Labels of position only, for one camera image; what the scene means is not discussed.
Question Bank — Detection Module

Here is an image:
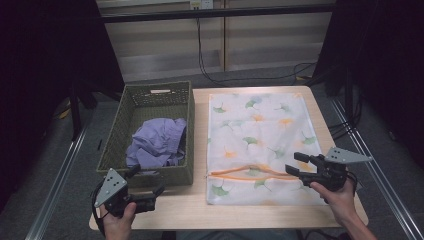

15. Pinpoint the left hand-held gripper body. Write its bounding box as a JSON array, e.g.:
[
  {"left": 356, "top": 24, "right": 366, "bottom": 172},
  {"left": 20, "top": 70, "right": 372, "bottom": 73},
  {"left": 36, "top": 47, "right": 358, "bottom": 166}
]
[{"left": 94, "top": 168, "right": 157, "bottom": 218}]

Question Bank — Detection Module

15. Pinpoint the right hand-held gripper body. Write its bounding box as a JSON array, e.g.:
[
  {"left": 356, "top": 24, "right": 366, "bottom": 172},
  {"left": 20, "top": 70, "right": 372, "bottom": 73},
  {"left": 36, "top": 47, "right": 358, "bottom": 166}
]
[{"left": 299, "top": 146, "right": 374, "bottom": 193}]

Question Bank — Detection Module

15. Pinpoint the purple garment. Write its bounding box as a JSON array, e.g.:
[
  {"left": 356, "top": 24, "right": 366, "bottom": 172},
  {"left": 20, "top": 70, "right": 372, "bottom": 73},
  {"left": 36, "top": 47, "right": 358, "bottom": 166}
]
[{"left": 125, "top": 117, "right": 188, "bottom": 176}]

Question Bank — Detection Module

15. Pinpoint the white leaf-print mesh laundry bag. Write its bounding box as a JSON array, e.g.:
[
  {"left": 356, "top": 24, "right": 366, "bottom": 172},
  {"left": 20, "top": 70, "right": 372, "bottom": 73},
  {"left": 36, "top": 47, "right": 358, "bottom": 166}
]
[{"left": 205, "top": 92, "right": 330, "bottom": 206}]

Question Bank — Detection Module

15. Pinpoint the green woven basket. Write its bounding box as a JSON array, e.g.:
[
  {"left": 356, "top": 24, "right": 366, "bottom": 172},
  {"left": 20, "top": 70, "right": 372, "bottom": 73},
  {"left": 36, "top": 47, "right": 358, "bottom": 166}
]
[{"left": 96, "top": 80, "right": 196, "bottom": 190}]

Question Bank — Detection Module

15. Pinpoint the person's right hand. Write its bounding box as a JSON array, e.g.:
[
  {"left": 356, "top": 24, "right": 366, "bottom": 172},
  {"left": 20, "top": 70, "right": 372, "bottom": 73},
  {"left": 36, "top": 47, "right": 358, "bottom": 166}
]
[{"left": 309, "top": 179, "right": 358, "bottom": 226}]

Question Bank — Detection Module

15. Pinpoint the person's left hand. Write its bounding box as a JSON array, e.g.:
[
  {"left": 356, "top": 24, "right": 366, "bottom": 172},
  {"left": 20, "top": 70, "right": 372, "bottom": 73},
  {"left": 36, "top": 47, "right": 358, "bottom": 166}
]
[{"left": 99, "top": 201, "right": 138, "bottom": 240}]

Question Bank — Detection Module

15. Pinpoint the black metal stand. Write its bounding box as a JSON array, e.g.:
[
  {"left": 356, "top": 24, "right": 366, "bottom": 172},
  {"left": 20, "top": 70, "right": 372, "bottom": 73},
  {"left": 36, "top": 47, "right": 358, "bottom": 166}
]
[{"left": 67, "top": 79, "right": 98, "bottom": 142}]

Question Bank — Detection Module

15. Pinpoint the black curtain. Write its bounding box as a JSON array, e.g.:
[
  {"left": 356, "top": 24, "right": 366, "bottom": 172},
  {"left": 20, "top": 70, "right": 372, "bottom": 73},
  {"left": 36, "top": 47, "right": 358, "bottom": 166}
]
[
  {"left": 312, "top": 0, "right": 424, "bottom": 169},
  {"left": 0, "top": 0, "right": 125, "bottom": 214}
]

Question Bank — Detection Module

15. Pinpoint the black horizontal bar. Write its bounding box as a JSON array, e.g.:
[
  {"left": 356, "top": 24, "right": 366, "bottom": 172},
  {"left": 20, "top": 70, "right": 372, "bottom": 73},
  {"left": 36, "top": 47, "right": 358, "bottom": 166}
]
[{"left": 99, "top": 4, "right": 336, "bottom": 24}]

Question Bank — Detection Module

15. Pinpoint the right hand-held gripper black cable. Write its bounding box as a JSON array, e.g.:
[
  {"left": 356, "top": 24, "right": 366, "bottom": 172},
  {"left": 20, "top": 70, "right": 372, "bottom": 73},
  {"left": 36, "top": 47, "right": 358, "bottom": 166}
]
[{"left": 345, "top": 170, "right": 360, "bottom": 194}]

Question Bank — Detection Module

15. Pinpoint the hand-held gripper black cable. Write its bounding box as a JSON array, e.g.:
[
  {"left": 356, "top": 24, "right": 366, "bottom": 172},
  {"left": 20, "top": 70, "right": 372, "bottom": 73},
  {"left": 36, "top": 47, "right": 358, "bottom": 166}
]
[
  {"left": 91, "top": 179, "right": 108, "bottom": 228},
  {"left": 345, "top": 170, "right": 360, "bottom": 194}
]

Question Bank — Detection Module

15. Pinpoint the left hand-held gripper black cable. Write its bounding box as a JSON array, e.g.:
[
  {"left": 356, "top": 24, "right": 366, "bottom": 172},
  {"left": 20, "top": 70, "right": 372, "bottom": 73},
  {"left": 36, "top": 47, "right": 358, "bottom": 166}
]
[{"left": 91, "top": 179, "right": 108, "bottom": 228}]

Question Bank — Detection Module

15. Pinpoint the silver floor rail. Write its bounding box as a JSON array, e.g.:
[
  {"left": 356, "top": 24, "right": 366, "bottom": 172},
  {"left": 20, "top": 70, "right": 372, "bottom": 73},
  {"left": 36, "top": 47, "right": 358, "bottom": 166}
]
[
  {"left": 25, "top": 127, "right": 90, "bottom": 240},
  {"left": 330, "top": 98, "right": 424, "bottom": 240}
]

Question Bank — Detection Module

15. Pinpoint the bundle of black floor cables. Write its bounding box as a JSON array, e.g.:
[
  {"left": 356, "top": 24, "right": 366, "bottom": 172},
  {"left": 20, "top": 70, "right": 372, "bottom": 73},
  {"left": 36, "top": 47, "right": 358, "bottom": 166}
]
[{"left": 328, "top": 96, "right": 364, "bottom": 141}]

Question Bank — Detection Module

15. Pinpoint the long black wall cable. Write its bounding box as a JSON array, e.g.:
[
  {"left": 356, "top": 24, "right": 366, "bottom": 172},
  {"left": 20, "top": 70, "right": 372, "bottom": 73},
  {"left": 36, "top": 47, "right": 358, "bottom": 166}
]
[{"left": 196, "top": 17, "right": 317, "bottom": 87}]

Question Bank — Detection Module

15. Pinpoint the white wall socket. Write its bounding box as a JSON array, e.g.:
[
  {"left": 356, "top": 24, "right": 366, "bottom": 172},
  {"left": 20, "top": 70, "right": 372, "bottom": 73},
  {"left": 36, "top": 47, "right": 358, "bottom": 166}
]
[{"left": 189, "top": 0, "right": 215, "bottom": 11}]

